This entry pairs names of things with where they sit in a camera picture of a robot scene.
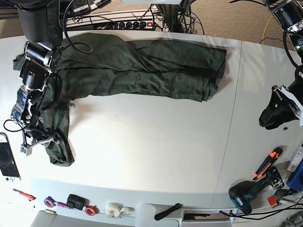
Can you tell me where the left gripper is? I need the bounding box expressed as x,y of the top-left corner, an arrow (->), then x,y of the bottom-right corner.
259,81 -> 303,130

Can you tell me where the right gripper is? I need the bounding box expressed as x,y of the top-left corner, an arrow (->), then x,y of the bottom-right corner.
21,127 -> 59,149

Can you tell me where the dark green t-shirt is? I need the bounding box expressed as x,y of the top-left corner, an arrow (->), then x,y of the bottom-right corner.
13,32 -> 228,167

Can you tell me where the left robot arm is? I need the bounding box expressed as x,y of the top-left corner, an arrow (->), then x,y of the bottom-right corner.
259,0 -> 303,130

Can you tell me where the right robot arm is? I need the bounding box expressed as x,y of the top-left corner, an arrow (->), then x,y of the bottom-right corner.
10,0 -> 77,153

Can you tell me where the orange black utility knife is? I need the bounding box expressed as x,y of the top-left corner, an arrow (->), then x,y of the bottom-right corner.
252,147 -> 283,181

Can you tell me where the white handheld game console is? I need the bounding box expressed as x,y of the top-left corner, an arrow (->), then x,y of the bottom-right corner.
0,132 -> 20,182

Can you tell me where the red screwdriver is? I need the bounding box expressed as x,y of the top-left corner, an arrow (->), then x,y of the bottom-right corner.
12,188 -> 36,201

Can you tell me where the purple tape roll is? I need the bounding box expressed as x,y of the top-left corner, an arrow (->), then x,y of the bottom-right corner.
44,196 -> 55,208

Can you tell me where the blue box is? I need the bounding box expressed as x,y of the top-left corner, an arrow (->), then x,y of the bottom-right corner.
286,161 -> 303,192

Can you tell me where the teal black power drill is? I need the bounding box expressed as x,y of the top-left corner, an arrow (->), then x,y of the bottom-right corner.
229,166 -> 285,215

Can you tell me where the red tape roll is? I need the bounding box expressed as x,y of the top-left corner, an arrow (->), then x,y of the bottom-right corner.
85,206 -> 97,216

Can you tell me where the clear tape dispenser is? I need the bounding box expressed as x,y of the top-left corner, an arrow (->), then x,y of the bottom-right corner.
104,203 -> 134,218

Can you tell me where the white paper roll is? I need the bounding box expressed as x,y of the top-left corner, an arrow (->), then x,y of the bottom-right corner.
134,203 -> 156,227

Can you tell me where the black power strip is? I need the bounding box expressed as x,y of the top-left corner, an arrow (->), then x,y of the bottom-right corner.
94,20 -> 164,30

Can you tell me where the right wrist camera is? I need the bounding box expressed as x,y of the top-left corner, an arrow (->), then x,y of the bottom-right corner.
20,144 -> 33,156

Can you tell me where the black action camera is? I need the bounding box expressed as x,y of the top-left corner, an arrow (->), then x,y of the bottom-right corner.
66,194 -> 85,210

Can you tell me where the yellow cable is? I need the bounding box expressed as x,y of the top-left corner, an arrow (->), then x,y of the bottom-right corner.
260,16 -> 274,44

